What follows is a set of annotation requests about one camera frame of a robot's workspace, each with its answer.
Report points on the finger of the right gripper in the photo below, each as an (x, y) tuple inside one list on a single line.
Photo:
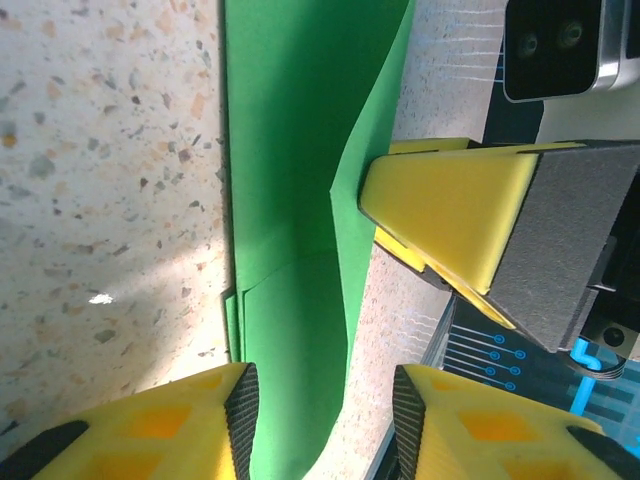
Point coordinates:
[(450, 210), (430, 146)]

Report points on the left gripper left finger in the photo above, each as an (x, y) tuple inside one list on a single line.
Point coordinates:
[(150, 435)]

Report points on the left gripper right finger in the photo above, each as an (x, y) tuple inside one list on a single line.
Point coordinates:
[(490, 440)]

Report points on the green paper sheet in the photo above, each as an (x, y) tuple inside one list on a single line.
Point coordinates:
[(290, 150)]

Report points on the blue trimmed aluminium side rail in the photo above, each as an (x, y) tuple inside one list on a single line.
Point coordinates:
[(437, 335)]

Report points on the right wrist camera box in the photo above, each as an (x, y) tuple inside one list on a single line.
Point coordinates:
[(550, 45)]

